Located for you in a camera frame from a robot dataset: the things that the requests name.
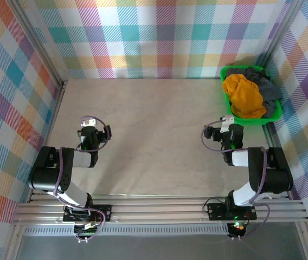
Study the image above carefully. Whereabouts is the slotted grey cable duct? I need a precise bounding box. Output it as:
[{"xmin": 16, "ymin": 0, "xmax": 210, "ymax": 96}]
[{"xmin": 23, "ymin": 226, "xmax": 230, "ymax": 236}]

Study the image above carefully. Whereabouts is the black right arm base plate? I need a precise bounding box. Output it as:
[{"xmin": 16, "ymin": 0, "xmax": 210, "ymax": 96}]
[{"xmin": 207, "ymin": 201, "xmax": 258, "ymax": 221}]

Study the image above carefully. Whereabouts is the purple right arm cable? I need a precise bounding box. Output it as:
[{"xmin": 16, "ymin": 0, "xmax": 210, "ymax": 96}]
[{"xmin": 201, "ymin": 120, "xmax": 271, "ymax": 239}]

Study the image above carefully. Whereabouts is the slate grey t-shirt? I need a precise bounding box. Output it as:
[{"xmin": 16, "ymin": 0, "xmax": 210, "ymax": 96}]
[{"xmin": 259, "ymin": 81, "xmax": 283, "ymax": 119}]

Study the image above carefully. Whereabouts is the orange t-shirt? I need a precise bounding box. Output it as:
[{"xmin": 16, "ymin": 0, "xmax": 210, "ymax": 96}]
[{"xmin": 222, "ymin": 73, "xmax": 267, "ymax": 119}]

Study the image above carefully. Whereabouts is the green plastic basket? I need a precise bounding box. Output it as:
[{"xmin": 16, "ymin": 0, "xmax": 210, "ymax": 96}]
[{"xmin": 220, "ymin": 64, "xmax": 284, "ymax": 127}]

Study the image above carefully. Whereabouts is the aluminium frame post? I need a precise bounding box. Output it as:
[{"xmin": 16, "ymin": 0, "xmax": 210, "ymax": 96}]
[
  {"xmin": 7, "ymin": 0, "xmax": 68, "ymax": 88},
  {"xmin": 259, "ymin": 0, "xmax": 305, "ymax": 82}
]

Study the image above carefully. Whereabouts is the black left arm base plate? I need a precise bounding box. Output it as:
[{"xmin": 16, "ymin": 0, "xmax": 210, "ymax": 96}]
[{"xmin": 62, "ymin": 204, "xmax": 113, "ymax": 223}]

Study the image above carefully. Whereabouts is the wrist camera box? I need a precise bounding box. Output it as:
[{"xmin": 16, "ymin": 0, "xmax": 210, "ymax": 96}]
[
  {"xmin": 221, "ymin": 115, "xmax": 235, "ymax": 134},
  {"xmin": 80, "ymin": 118, "xmax": 98, "ymax": 128}
]

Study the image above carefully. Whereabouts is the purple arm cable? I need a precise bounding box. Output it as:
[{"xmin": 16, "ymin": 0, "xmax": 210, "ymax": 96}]
[
  {"xmin": 53, "ymin": 115, "xmax": 113, "ymax": 243},
  {"xmin": 201, "ymin": 120, "xmax": 271, "ymax": 239}
]

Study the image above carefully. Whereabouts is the charcoal t-shirt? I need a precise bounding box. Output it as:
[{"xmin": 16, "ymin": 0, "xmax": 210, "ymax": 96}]
[{"xmin": 226, "ymin": 66, "xmax": 273, "ymax": 90}]

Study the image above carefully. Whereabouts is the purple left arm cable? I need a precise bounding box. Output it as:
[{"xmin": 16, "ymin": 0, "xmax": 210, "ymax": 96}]
[{"xmin": 53, "ymin": 115, "xmax": 113, "ymax": 243}]

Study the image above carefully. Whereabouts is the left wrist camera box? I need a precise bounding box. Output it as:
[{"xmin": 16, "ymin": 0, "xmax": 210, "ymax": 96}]
[{"xmin": 80, "ymin": 118, "xmax": 98, "ymax": 128}]

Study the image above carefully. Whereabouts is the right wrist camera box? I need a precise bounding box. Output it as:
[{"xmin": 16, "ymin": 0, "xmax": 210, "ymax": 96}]
[{"xmin": 221, "ymin": 115, "xmax": 235, "ymax": 134}]

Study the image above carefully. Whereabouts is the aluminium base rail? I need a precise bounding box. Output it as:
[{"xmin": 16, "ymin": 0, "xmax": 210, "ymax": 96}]
[{"xmin": 10, "ymin": 192, "xmax": 308, "ymax": 225}]

